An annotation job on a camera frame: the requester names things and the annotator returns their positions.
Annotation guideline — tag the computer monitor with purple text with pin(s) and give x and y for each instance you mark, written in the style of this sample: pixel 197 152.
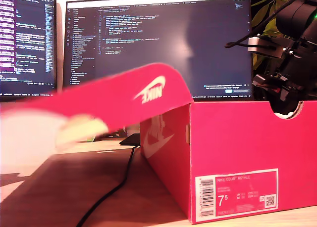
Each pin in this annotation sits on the computer monitor with purple text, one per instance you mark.
pixel 27 46

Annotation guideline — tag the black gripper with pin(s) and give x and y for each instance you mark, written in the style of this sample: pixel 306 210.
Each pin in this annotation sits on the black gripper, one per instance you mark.
pixel 297 73

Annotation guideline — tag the red Nike shoebox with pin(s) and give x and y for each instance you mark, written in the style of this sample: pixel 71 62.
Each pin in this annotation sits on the red Nike shoebox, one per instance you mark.
pixel 235 138

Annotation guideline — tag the black monitor stand base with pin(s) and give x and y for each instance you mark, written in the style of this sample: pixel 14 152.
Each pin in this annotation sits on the black monitor stand base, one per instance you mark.
pixel 130 140

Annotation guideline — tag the wide computer monitor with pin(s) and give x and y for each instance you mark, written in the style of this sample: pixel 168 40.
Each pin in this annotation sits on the wide computer monitor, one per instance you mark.
pixel 161 46

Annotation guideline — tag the green leafy houseplant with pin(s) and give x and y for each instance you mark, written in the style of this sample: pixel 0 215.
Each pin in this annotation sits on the green leafy houseplant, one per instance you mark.
pixel 263 12

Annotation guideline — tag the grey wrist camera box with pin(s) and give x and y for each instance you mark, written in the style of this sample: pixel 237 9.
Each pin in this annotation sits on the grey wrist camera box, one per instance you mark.
pixel 262 47

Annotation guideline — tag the white paper inside shoebox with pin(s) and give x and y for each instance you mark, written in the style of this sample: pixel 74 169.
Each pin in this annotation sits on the white paper inside shoebox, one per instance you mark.
pixel 284 115

